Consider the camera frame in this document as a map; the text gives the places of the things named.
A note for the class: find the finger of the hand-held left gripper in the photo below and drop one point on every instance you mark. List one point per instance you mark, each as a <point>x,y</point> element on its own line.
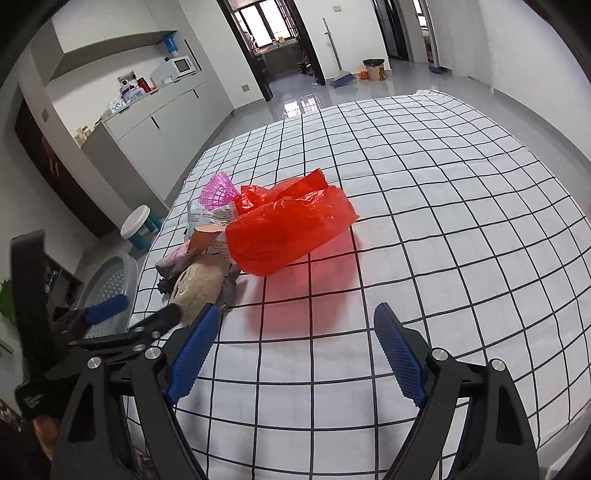
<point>157,318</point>
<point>106,309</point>

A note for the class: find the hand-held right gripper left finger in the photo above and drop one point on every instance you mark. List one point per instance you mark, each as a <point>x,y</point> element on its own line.
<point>194,355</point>

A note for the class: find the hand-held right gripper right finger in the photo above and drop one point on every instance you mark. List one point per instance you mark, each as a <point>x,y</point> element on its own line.
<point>399,355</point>

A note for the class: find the grey perforated basket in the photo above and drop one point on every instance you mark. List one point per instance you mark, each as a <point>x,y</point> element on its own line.
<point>115,277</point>

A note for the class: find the pink wrapper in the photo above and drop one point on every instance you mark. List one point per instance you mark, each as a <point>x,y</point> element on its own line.
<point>178,258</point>

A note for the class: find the white and blue packet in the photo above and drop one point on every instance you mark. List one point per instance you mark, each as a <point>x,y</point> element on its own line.
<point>210,217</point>

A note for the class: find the red plastic bag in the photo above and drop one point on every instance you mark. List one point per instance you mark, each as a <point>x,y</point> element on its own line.
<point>286,230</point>

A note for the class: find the person's left hand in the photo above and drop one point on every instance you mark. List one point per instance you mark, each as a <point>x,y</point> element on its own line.
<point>45,434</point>

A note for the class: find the black toy figure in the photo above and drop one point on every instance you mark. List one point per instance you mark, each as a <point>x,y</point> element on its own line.
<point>165,287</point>

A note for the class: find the beige bag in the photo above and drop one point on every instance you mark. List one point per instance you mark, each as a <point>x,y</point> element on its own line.
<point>198,281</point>

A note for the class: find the grey wrapper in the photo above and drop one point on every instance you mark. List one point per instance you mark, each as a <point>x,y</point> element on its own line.
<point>228,290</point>

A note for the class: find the white stool with teal legs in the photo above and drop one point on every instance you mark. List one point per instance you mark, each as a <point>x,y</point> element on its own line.
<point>136,221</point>

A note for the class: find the orange wrapper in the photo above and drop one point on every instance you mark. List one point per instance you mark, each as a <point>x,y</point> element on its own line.
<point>203,237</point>

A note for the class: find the black-checked white bed sheet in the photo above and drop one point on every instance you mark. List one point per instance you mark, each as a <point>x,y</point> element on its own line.
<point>415,230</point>

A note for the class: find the dark wooden door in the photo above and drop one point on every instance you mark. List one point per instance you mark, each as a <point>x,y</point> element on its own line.
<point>46,175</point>

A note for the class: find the pink shuttlecock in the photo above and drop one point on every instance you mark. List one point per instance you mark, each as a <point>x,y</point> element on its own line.
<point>217,191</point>

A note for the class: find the small white bottles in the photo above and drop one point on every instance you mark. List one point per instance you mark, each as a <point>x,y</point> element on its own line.
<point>84,134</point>

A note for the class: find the grey sideboard cabinet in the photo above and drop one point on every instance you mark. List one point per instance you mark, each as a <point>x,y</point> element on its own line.
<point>152,138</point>

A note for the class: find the small white box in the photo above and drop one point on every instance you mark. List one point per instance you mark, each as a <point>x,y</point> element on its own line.
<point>118,107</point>

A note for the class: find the blue box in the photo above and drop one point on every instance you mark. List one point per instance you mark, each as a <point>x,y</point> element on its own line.
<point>133,95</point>

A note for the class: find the red thermos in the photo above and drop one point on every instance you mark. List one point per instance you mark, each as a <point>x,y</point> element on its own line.
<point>144,85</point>

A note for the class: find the white microwave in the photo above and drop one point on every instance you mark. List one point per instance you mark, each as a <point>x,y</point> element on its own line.
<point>178,67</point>

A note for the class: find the blue bottle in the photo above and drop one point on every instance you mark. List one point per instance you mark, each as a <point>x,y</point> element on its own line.
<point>170,44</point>

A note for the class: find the broom and dustpan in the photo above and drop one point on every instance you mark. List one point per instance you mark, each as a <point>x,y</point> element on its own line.
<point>344,81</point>

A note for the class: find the wicker bin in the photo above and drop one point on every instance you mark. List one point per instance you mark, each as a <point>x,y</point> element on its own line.
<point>375,71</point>

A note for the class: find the white security camera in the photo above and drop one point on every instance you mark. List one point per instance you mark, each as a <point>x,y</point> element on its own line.
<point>126,83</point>

